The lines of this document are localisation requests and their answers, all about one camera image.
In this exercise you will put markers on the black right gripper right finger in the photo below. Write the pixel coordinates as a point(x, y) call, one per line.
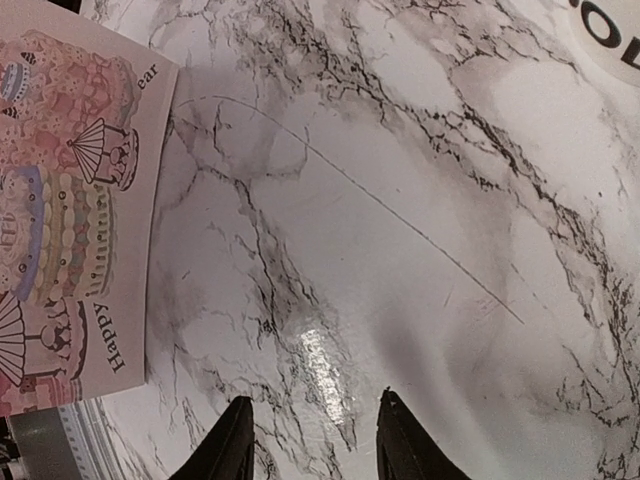
point(404, 449)

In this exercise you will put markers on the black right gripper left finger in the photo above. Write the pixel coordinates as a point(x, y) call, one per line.
point(227, 451)

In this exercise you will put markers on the white paper bag pink handles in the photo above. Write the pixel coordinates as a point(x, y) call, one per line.
point(83, 118)

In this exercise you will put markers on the stack of white paper cups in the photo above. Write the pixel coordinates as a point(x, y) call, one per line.
point(608, 31)

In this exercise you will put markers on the front aluminium rail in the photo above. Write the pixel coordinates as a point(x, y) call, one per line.
point(75, 441)

